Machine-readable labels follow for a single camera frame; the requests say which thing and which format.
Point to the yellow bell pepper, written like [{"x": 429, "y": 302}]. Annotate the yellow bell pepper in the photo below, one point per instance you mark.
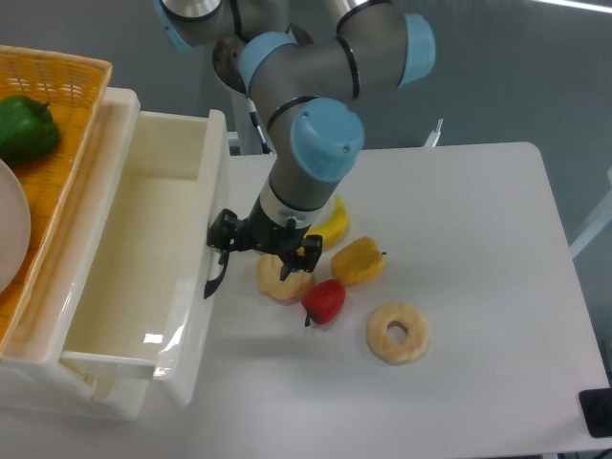
[{"x": 358, "y": 262}]

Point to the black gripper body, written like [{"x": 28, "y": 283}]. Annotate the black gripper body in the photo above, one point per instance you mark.
[{"x": 268, "y": 236}]

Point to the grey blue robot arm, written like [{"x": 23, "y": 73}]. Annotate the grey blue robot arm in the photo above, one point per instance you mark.
[{"x": 301, "y": 94}]

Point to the white drawer cabinet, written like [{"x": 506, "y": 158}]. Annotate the white drawer cabinet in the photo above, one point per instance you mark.
[{"x": 34, "y": 373}]

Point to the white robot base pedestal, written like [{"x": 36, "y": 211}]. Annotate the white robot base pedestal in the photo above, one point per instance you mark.
[{"x": 249, "y": 136}]

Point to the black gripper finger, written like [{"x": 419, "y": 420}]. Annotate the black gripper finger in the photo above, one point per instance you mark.
[
  {"x": 301, "y": 257},
  {"x": 228, "y": 233}
]

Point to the red bell pepper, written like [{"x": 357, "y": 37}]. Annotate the red bell pepper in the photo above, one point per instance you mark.
[{"x": 323, "y": 302}]

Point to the yellow banana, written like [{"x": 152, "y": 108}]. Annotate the yellow banana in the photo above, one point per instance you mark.
[{"x": 333, "y": 228}]

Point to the plain donut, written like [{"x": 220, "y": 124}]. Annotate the plain donut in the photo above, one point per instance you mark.
[{"x": 397, "y": 333}]

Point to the orange woven basket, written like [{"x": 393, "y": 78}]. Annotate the orange woven basket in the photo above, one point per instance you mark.
[{"x": 70, "y": 87}]

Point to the green bell pepper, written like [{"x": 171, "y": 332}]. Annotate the green bell pepper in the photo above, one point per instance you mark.
[{"x": 28, "y": 130}]

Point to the cream puff pastry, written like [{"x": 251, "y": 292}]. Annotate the cream puff pastry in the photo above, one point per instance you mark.
[{"x": 292, "y": 289}]

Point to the black device at table edge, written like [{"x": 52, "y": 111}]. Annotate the black device at table edge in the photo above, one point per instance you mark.
[{"x": 596, "y": 409}]

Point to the beige plate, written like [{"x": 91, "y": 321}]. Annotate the beige plate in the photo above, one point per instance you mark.
[{"x": 15, "y": 226}]

